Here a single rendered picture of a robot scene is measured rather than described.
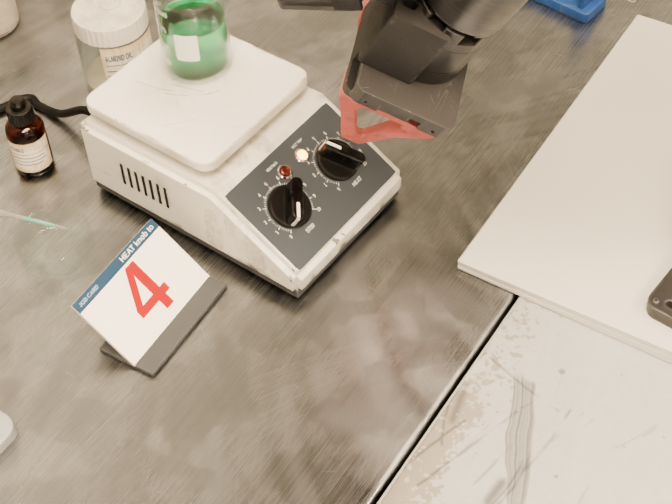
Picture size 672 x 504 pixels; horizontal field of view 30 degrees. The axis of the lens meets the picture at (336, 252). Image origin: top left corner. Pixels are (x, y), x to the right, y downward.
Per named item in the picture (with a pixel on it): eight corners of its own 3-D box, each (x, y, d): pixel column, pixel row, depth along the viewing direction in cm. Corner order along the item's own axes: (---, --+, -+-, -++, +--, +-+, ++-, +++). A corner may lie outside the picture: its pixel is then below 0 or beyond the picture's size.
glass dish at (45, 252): (50, 215, 94) (44, 195, 92) (110, 241, 92) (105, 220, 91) (4, 264, 91) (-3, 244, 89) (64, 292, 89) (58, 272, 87)
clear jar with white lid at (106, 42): (73, 82, 104) (55, 4, 98) (135, 52, 106) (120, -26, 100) (112, 120, 101) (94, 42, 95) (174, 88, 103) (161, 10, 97)
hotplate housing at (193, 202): (404, 195, 94) (406, 117, 88) (298, 306, 88) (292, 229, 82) (182, 85, 104) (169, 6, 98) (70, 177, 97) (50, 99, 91)
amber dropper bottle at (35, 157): (14, 155, 99) (-7, 87, 93) (52, 148, 99) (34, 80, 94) (17, 181, 97) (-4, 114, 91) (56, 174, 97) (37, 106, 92)
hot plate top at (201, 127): (314, 81, 91) (313, 72, 91) (208, 178, 85) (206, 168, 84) (189, 23, 96) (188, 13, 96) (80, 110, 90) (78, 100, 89)
